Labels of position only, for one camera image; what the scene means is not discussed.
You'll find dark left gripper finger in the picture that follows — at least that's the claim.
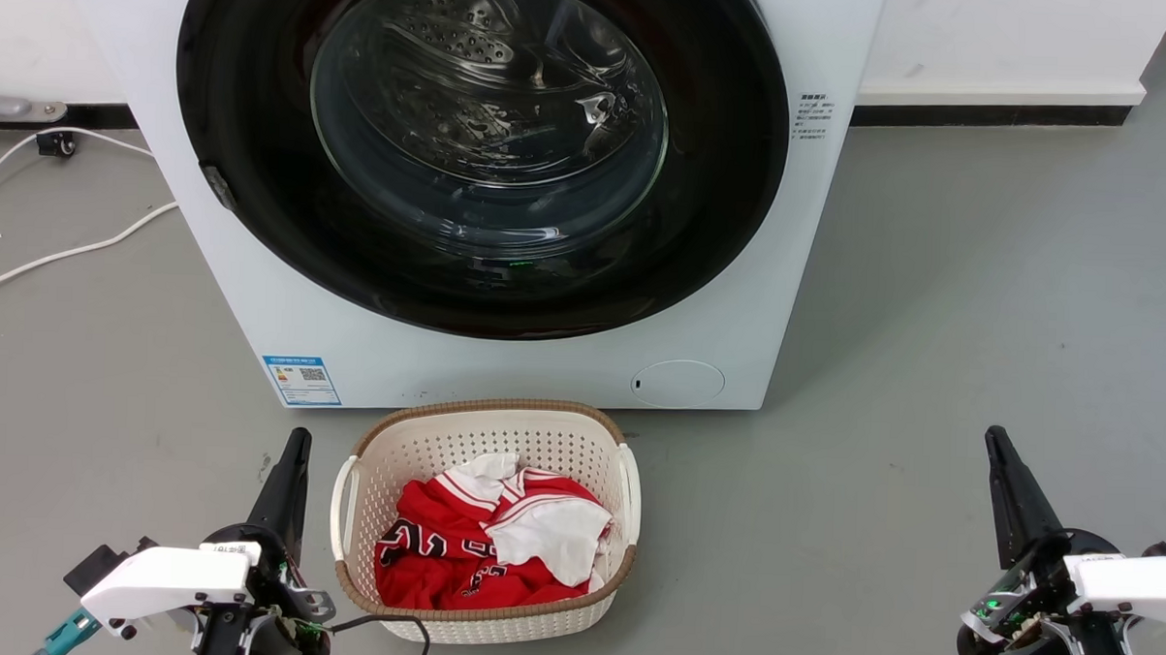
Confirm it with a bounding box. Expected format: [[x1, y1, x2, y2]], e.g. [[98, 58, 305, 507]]
[[274, 427, 312, 563], [246, 426, 302, 542]]

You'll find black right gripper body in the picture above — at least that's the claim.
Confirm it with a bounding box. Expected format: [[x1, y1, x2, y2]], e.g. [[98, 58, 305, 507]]
[[955, 525, 1160, 655]]

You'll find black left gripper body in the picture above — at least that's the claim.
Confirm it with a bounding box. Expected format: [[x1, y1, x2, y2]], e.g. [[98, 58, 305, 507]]
[[193, 520, 339, 655]]

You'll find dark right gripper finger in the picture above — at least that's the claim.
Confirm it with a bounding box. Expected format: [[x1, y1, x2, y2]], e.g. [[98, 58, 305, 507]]
[[991, 426, 1073, 554], [981, 426, 1041, 570]]

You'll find black round glass washer door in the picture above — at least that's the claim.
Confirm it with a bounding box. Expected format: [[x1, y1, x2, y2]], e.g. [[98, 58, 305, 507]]
[[167, 0, 795, 351]]

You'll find white right gripper cover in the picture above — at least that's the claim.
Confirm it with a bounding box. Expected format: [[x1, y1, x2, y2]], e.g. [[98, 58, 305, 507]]
[[1062, 551, 1166, 625]]

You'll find white front-load washing machine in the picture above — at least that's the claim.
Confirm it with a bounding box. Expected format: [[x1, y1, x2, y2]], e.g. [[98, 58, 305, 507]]
[[47, 0, 888, 429]]

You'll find grey metal door hinge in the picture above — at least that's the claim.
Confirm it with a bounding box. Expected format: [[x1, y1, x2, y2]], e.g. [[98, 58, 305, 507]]
[[197, 162, 241, 213]]

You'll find blue energy label sticker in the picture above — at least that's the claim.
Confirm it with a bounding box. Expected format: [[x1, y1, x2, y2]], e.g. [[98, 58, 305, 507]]
[[261, 355, 344, 408]]

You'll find cream perforated laundry basket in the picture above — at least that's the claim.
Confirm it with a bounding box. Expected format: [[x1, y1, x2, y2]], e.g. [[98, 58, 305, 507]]
[[326, 391, 646, 651]]

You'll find red basketball jersey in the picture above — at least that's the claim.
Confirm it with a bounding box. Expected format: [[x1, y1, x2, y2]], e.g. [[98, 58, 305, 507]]
[[372, 461, 617, 617]]

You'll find white garment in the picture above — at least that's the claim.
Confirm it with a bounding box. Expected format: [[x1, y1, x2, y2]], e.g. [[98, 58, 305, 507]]
[[480, 489, 617, 593]]

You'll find round white filter cover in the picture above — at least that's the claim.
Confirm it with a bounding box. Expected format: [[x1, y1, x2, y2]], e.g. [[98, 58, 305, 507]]
[[630, 358, 727, 411]]

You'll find grey metal bar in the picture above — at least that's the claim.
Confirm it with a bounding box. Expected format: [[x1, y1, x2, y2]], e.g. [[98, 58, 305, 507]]
[[0, 95, 68, 125]]

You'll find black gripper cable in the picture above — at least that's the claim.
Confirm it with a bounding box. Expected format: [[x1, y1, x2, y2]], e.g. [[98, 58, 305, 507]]
[[325, 612, 433, 655]]

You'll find thick white floor cable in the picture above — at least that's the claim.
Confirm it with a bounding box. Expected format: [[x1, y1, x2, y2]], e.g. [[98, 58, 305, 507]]
[[0, 195, 180, 308]]

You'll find thin white floor cable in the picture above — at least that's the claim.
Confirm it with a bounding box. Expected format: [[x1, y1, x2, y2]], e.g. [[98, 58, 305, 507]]
[[0, 124, 156, 212]]

